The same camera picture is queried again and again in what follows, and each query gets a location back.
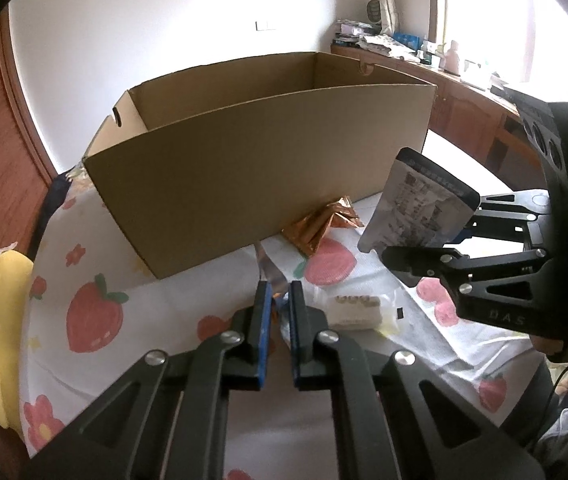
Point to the wooden side cabinet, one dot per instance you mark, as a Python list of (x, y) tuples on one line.
[(478, 123)]

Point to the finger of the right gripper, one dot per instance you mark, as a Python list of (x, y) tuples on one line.
[(470, 231), (413, 263)]

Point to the window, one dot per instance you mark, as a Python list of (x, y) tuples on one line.
[(525, 42)]

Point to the brown cardboard box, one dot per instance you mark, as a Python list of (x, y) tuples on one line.
[(198, 163)]

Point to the grain bar snack packet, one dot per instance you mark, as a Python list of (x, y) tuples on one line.
[(270, 272)]

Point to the pile of papers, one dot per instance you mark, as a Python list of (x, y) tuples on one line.
[(365, 36)]

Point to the strawberry print bed sheet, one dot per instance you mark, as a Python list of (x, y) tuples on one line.
[(95, 309)]

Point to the pink bottle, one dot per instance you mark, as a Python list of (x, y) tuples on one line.
[(452, 59)]

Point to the silver blue-edged snack packet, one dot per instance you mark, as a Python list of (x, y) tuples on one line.
[(422, 206)]

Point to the brown foil snack packet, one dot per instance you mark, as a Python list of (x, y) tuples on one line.
[(307, 233)]

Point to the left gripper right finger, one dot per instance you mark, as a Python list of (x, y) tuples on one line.
[(309, 356)]

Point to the white rice cake packet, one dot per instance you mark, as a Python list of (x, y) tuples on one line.
[(362, 312)]

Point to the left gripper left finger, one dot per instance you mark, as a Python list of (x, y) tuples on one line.
[(248, 359)]

